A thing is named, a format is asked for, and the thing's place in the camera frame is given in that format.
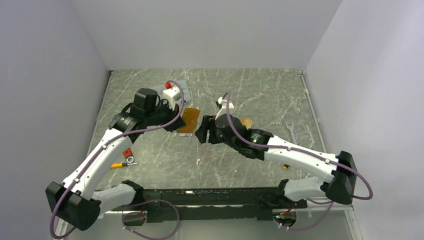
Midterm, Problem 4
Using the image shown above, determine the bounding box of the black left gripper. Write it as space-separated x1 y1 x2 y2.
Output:
145 100 186 133

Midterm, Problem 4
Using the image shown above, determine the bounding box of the orange leather card holder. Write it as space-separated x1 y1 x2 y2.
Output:
177 107 201 134

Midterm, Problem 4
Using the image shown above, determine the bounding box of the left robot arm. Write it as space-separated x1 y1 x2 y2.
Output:
45 86 185 231

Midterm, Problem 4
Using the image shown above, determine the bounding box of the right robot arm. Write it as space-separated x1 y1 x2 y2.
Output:
194 115 357 208

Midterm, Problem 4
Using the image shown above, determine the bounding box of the small orange card sleeve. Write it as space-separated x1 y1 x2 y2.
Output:
241 117 253 130

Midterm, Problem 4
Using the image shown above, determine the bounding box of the clear plastic organizer box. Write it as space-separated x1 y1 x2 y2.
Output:
152 79 192 104

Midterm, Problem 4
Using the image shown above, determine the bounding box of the silver open-end wrench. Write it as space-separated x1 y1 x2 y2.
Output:
285 122 298 145

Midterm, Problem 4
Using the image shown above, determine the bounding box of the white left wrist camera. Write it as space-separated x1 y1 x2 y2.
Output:
162 82 182 110

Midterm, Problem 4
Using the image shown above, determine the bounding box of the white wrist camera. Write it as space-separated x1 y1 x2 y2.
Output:
215 97 235 120
162 82 182 110

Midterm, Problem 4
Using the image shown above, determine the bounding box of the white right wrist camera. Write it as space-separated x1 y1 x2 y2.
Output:
215 97 235 120

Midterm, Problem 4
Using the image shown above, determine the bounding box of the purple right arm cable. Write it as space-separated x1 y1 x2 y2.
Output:
222 92 374 232

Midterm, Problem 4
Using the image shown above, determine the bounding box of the red-handled adjustable wrench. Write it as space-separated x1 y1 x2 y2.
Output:
123 148 135 164

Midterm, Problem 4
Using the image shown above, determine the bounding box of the orange-handled screwdriver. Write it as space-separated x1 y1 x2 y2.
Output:
110 162 137 169

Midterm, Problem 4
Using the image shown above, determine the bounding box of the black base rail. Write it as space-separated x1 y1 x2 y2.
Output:
114 187 308 223

